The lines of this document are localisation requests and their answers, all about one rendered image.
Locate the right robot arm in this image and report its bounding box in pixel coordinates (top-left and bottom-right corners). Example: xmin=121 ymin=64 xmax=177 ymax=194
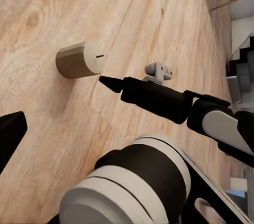
xmin=99 ymin=62 xmax=254 ymax=168

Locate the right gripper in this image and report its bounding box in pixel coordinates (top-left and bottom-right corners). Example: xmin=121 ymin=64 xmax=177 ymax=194
xmin=99 ymin=76 xmax=171 ymax=116

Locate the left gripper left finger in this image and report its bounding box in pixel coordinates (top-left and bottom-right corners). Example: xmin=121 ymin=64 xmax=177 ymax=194
xmin=0 ymin=111 xmax=28 ymax=174

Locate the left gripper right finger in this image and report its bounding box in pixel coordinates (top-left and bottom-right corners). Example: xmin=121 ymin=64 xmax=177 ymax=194
xmin=237 ymin=111 xmax=254 ymax=153

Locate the pillar candle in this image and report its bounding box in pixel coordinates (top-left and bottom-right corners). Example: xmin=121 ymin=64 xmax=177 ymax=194
xmin=56 ymin=40 xmax=105 ymax=79

